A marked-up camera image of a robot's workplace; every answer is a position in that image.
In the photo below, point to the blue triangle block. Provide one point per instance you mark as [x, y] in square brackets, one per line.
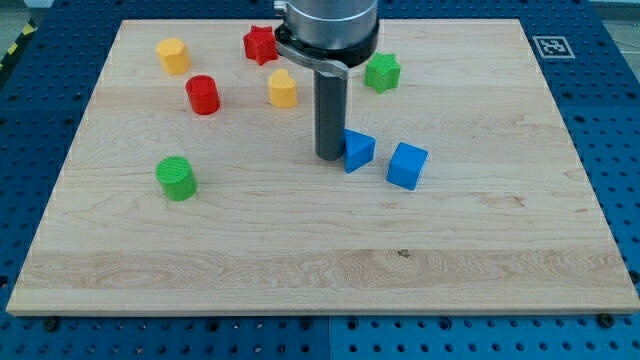
[359, 150]

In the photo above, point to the green star block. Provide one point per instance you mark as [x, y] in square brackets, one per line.
[382, 72]

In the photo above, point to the black bolt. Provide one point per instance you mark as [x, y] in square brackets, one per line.
[50, 324]
[606, 320]

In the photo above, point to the yellow heart block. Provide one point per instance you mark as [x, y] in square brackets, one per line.
[282, 89]

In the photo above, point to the blue cube block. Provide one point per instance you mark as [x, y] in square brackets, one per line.
[406, 165]

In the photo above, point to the wooden board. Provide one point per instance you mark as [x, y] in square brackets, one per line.
[503, 219]

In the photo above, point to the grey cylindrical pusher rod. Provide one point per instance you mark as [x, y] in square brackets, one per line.
[330, 95]

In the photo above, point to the black bolt front left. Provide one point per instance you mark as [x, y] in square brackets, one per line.
[50, 324]

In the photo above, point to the white fiducial marker tag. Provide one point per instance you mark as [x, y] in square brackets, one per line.
[553, 47]

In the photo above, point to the red cylinder block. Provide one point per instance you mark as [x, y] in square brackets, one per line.
[203, 94]

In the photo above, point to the yellow hexagon block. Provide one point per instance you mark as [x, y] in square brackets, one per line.
[173, 56]

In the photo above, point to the black bolt front right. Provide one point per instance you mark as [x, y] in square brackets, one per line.
[606, 320]

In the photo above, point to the red star block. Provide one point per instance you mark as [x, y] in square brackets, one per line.
[260, 44]

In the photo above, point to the green cylinder block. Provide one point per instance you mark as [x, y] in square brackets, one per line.
[176, 178]

